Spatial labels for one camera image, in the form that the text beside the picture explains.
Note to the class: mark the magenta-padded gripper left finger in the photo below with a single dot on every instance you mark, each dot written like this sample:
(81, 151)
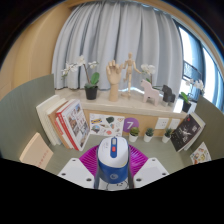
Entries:
(75, 171)

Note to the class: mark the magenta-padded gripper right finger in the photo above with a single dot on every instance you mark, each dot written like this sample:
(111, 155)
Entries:
(150, 171)

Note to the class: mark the blue and white computer mouse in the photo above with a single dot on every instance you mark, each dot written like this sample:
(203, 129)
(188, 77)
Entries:
(112, 163)

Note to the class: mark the small plant in white pot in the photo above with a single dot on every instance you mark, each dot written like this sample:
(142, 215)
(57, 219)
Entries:
(166, 138)
(133, 137)
(148, 137)

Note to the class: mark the thin white red-spined book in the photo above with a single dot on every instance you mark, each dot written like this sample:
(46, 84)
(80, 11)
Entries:
(61, 131)

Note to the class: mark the beige booklet with red text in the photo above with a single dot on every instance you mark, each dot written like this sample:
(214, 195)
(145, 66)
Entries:
(36, 151)

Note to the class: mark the photo-cover book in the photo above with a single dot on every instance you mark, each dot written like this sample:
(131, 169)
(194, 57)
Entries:
(78, 125)

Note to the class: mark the tall red-spined book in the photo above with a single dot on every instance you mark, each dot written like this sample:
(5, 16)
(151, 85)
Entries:
(65, 125)

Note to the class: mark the purple round number sign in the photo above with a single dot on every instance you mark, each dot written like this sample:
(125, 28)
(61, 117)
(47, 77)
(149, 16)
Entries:
(130, 124)

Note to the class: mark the black-cover book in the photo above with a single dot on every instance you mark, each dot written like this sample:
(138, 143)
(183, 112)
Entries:
(185, 133)

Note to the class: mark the colourful sticker sheet card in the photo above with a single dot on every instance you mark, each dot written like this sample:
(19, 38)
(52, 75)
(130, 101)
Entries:
(200, 154)

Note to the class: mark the white card with stickers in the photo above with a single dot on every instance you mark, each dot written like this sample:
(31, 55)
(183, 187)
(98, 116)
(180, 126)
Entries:
(106, 125)

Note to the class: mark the brown kraft-cover book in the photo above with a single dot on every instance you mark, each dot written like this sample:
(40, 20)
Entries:
(53, 115)

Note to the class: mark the thick white book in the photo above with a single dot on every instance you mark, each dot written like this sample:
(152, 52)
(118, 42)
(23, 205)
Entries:
(45, 116)

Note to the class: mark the wooden desk back shelf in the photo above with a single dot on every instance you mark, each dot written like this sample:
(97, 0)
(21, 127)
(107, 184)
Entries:
(133, 106)

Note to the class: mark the white orchid in dark pot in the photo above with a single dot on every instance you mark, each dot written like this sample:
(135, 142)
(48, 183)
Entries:
(186, 106)

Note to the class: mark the green desk partition panel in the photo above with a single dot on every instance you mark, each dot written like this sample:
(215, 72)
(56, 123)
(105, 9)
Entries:
(20, 110)
(213, 126)

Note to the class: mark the pink horse figure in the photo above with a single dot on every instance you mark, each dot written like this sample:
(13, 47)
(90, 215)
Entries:
(150, 93)

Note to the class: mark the black horse figure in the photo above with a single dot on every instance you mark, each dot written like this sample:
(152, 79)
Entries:
(168, 94)

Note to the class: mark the white orchid in black pot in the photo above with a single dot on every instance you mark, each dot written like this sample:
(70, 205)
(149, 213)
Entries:
(91, 92)

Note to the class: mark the wooden hand model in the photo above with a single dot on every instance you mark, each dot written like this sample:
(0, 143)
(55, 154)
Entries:
(114, 80)

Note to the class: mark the wooden artist mannequin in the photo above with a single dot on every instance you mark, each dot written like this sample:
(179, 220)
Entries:
(129, 73)

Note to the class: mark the white orchid behind pink horse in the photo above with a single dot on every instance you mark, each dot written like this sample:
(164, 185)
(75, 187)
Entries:
(148, 69)

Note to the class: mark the window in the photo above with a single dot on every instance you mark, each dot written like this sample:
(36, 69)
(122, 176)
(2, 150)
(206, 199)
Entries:
(206, 66)

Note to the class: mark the grey curtain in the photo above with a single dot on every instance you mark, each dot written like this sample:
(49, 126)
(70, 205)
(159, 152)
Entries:
(116, 30)

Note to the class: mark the white wall socket plate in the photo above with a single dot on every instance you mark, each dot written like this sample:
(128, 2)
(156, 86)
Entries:
(174, 124)
(162, 123)

